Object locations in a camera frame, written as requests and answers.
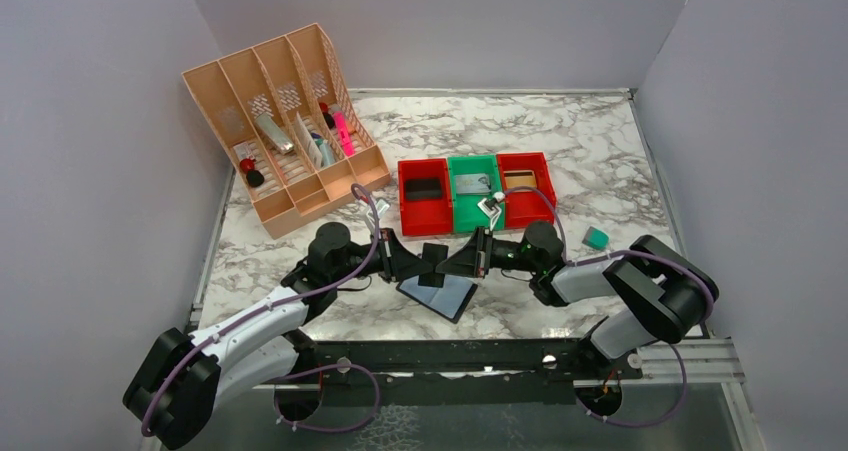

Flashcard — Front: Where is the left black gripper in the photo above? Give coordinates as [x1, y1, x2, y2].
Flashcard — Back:
[331, 227, 433, 283]

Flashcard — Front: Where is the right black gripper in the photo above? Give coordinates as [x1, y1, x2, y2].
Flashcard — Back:
[436, 225, 541, 279]

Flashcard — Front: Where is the black leather card holder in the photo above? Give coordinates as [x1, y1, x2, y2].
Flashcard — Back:
[396, 275, 478, 324]

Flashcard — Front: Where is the grey card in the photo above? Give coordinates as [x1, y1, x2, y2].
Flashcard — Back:
[403, 177, 444, 201]

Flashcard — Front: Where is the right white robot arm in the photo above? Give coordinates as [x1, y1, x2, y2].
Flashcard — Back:
[435, 221, 719, 378]

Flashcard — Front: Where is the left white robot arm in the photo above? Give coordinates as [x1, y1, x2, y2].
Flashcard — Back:
[122, 222, 434, 450]

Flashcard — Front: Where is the silver card in bin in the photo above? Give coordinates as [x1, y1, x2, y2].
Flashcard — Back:
[453, 173, 492, 195]

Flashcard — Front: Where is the gold card in bin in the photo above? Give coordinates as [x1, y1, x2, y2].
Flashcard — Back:
[503, 170, 537, 189]

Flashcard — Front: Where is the left red bin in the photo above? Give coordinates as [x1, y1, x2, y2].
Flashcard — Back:
[397, 158, 454, 237]

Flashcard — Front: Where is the red bin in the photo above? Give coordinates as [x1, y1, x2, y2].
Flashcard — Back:
[496, 152, 557, 229]
[397, 158, 454, 237]

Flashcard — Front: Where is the right red bin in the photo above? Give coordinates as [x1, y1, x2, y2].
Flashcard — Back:
[496, 152, 557, 229]

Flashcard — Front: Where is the green bin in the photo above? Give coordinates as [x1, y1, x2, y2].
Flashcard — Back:
[447, 154, 502, 234]

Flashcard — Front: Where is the teal eraser block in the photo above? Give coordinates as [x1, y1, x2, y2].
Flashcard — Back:
[582, 226, 610, 250]

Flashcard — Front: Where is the pink highlighter marker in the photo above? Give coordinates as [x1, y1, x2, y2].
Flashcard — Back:
[333, 112, 355, 157]

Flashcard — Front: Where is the white paper pad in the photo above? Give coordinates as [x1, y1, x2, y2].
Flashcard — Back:
[293, 113, 323, 169]

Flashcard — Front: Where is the peach desk file organizer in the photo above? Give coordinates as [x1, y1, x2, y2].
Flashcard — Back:
[182, 24, 390, 239]

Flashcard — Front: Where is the red and black stamp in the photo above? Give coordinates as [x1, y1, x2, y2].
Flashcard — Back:
[239, 157, 265, 188]

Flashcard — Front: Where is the silver stapler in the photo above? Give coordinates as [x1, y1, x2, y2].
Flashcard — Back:
[254, 112, 294, 154]

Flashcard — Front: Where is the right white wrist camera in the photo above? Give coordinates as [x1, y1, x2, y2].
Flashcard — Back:
[477, 191, 506, 231]

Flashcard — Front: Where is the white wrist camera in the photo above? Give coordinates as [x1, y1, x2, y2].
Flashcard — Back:
[362, 198, 391, 233]
[477, 191, 506, 231]

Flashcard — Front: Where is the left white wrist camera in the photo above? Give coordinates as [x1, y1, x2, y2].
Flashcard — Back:
[362, 198, 391, 233]

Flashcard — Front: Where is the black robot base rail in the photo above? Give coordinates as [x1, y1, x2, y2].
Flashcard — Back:
[266, 338, 643, 414]

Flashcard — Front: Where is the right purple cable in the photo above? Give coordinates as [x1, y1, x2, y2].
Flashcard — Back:
[493, 186, 718, 431]

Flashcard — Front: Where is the aluminium frame rail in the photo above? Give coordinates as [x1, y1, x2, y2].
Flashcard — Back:
[622, 339, 747, 386]

